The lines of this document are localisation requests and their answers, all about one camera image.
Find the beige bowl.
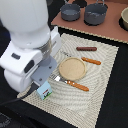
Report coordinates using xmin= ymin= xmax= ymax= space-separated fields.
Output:
xmin=121 ymin=7 xmax=128 ymax=30

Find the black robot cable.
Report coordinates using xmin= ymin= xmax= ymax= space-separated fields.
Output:
xmin=0 ymin=83 xmax=40 ymax=107

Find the round tan plate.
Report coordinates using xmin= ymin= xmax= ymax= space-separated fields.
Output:
xmin=59 ymin=57 xmax=87 ymax=81

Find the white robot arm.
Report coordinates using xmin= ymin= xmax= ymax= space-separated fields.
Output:
xmin=0 ymin=0 xmax=61 ymax=92

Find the knife with orange handle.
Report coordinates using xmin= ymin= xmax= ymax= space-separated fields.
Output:
xmin=61 ymin=51 xmax=101 ymax=65

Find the brown stove board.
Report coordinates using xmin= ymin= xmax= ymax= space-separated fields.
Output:
xmin=52 ymin=0 xmax=128 ymax=43

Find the brown sausage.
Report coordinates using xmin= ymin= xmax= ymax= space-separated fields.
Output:
xmin=76 ymin=47 xmax=97 ymax=51

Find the large grey pot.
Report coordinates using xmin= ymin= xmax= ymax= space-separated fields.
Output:
xmin=84 ymin=3 xmax=107 ymax=25

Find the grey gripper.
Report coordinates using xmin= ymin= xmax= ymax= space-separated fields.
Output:
xmin=31 ymin=56 xmax=57 ymax=86

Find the beige woven placemat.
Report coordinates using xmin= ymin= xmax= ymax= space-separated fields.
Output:
xmin=16 ymin=32 xmax=120 ymax=128

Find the fork with orange handle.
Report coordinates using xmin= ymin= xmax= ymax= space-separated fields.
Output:
xmin=49 ymin=74 xmax=89 ymax=91

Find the small grey pot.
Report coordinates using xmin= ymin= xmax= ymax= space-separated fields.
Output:
xmin=60 ymin=4 xmax=81 ymax=21

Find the light blue milk carton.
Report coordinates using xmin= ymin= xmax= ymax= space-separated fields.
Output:
xmin=37 ymin=82 xmax=52 ymax=100

